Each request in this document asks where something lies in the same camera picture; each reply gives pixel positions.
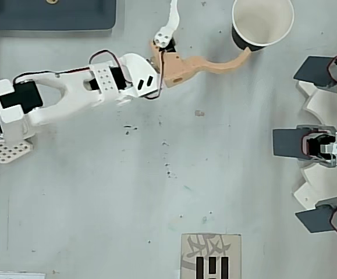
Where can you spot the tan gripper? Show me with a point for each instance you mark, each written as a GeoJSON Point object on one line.
{"type": "Point", "coordinates": [176, 67]}

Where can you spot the black paper cup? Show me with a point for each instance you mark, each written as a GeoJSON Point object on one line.
{"type": "Point", "coordinates": [261, 23]}

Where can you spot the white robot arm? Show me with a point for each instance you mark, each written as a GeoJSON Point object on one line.
{"type": "Point", "coordinates": [78, 96]}

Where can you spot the grey paddle pump unit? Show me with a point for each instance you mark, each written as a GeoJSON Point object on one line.
{"type": "Point", "coordinates": [287, 142]}
{"type": "Point", "coordinates": [313, 221]}
{"type": "Point", "coordinates": [310, 69]}

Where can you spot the dark grey tray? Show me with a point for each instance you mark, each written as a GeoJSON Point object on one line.
{"type": "Point", "coordinates": [25, 14]}

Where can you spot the cardboard trigram card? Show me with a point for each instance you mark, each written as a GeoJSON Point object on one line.
{"type": "Point", "coordinates": [212, 255]}

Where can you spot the flat white grey object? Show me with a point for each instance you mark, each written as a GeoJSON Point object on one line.
{"type": "Point", "coordinates": [14, 275]}

